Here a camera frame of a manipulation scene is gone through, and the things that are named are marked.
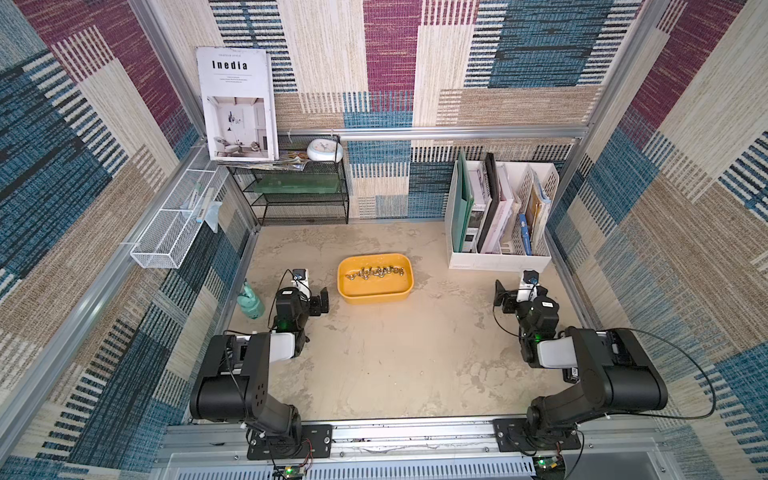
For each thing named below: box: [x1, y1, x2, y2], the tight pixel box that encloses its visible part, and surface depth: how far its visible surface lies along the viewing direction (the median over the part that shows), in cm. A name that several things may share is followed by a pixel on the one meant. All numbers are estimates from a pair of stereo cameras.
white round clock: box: [306, 138, 344, 163], surface depth 91 cm
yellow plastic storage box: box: [337, 253, 415, 304], surface depth 106 cm
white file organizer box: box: [445, 160, 560, 272], surface depth 101 cm
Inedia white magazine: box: [196, 47, 280, 162], surface depth 79 cm
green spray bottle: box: [236, 278, 265, 320], surface depth 93 cm
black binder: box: [477, 152, 500, 253], surface depth 94 cm
